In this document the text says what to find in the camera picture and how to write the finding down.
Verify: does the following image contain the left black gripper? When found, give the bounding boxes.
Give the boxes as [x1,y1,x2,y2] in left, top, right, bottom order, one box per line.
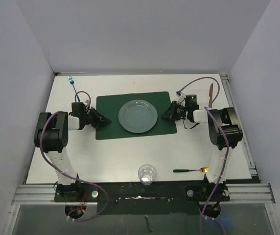
[82,107,111,129]

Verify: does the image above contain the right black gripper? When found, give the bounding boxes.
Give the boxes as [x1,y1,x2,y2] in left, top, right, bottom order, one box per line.
[162,101,188,121]

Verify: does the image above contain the dark green placemat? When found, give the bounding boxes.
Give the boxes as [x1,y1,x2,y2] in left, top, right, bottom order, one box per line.
[95,91,177,140]

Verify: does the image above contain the grey-blue round plate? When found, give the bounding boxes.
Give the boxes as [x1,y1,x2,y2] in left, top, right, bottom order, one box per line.
[118,100,158,134]

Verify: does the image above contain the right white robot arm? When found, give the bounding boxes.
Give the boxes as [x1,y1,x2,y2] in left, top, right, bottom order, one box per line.
[162,101,243,200]

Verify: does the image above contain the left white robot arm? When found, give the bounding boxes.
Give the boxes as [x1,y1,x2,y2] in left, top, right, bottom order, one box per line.
[34,102,111,201]

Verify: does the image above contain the brown knife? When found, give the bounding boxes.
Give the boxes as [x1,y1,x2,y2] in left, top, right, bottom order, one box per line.
[208,83,213,108]

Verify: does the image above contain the blue metallic fork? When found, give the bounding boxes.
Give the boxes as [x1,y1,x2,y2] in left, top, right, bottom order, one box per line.
[68,76,81,102]

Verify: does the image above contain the clear drinking glass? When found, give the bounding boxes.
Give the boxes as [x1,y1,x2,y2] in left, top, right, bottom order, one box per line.
[138,164,157,186]

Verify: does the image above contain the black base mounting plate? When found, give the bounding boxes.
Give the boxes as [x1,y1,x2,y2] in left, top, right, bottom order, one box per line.
[53,181,230,219]

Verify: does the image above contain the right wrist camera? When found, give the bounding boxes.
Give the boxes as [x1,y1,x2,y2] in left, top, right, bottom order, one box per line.
[185,94,199,110]

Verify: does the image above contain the gold fork green handle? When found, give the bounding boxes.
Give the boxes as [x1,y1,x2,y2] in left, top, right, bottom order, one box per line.
[173,167,209,173]

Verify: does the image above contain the aluminium right side rail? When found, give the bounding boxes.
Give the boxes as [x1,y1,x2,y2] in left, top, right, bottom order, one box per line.
[220,72,257,174]

